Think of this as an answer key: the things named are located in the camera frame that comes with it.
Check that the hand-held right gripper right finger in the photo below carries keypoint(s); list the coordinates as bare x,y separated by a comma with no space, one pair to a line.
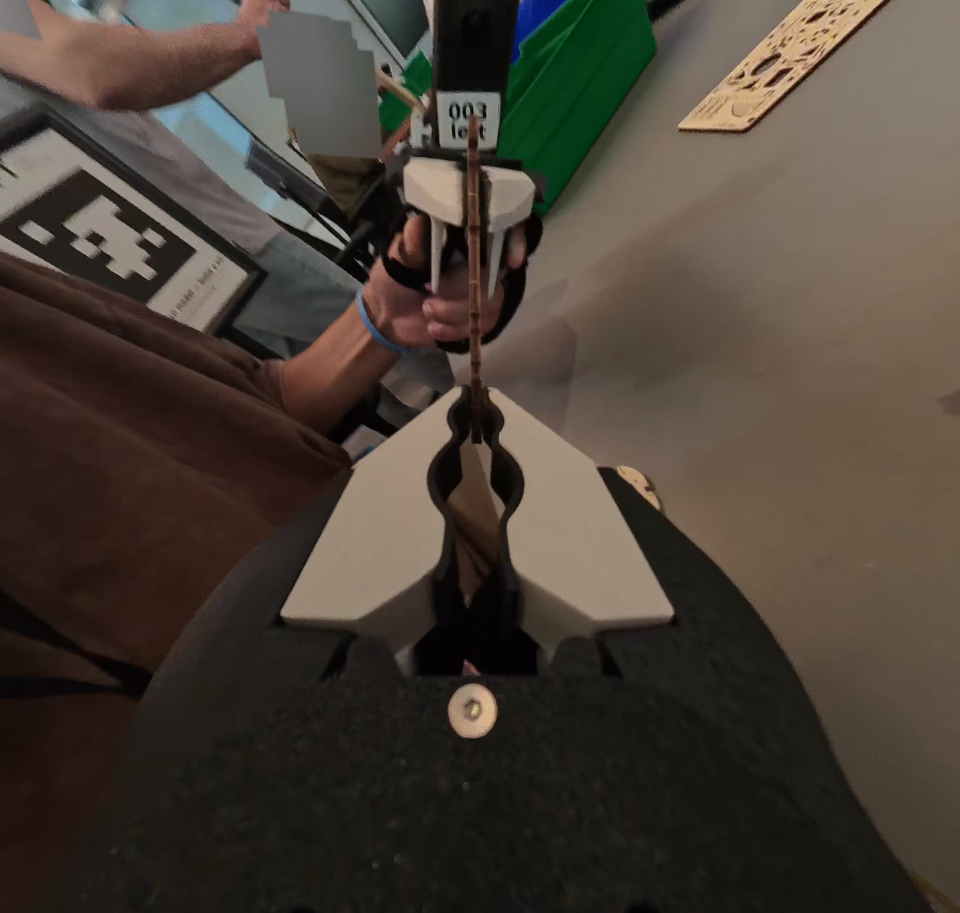
592,545

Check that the wooden toothed model part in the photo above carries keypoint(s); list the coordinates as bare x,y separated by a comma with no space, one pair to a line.
475,268

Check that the blue wristband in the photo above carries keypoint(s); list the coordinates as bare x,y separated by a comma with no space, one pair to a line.
373,326

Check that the small round wooden part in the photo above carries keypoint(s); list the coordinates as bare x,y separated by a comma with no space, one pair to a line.
637,482

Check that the person's left hand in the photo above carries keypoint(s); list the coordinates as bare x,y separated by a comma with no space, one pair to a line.
405,313

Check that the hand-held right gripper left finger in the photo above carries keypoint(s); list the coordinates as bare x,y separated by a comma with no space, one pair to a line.
360,545

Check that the laser-cut wooden parts sheet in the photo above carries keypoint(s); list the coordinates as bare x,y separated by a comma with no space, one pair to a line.
712,116

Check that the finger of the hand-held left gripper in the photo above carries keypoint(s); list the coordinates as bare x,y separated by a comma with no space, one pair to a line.
511,197
435,189

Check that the person's left forearm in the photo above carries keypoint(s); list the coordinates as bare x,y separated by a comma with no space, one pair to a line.
330,373

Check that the framed black white marker board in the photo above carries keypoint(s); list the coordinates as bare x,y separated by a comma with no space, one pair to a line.
97,230

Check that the green plastic bin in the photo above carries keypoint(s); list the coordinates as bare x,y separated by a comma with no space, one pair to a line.
577,80

